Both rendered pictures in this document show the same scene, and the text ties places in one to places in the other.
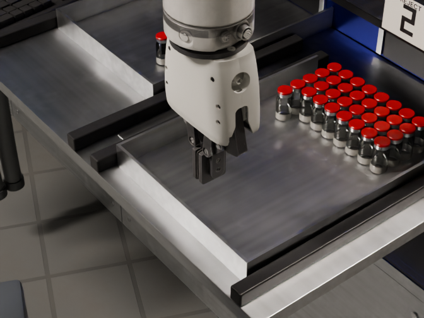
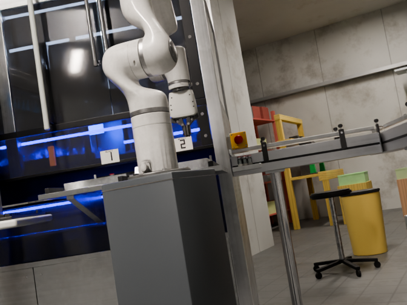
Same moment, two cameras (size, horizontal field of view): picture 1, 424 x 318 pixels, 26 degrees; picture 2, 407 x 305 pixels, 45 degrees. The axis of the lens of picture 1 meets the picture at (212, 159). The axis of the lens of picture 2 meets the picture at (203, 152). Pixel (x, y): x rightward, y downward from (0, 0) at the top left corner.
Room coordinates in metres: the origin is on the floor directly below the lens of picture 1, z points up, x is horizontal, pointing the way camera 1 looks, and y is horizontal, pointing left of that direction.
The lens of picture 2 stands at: (-0.53, 1.28, 0.79)
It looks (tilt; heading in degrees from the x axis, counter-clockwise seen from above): 5 degrees up; 313
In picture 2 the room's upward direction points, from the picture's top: 9 degrees counter-clockwise
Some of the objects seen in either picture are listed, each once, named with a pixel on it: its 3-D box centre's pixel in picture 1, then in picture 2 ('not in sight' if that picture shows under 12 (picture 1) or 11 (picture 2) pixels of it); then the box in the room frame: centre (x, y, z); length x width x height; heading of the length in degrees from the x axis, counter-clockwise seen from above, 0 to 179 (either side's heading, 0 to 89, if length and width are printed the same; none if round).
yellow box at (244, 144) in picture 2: not in sight; (238, 140); (0.85, -0.43, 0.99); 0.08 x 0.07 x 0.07; 128
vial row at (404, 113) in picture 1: (373, 106); not in sight; (1.00, -0.22, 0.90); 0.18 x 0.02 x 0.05; 37
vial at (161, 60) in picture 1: (163, 49); not in sight; (1.14, 0.07, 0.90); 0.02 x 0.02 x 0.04
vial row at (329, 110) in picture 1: (337, 125); not in sight; (0.96, -0.16, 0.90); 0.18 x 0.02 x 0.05; 37
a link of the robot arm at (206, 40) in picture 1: (210, 19); (180, 86); (0.74, 0.00, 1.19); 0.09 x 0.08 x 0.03; 38
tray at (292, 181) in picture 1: (286, 155); (180, 169); (0.90, -0.09, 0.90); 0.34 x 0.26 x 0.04; 127
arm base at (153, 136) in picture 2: not in sight; (155, 146); (0.58, 0.31, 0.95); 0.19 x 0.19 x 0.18
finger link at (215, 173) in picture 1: (219, 159); (190, 126); (0.72, -0.01, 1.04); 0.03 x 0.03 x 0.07; 38
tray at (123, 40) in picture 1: (194, 17); (108, 183); (1.24, 0.03, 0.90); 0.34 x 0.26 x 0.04; 128
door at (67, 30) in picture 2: not in sight; (56, 62); (1.46, 0.06, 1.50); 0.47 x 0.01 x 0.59; 38
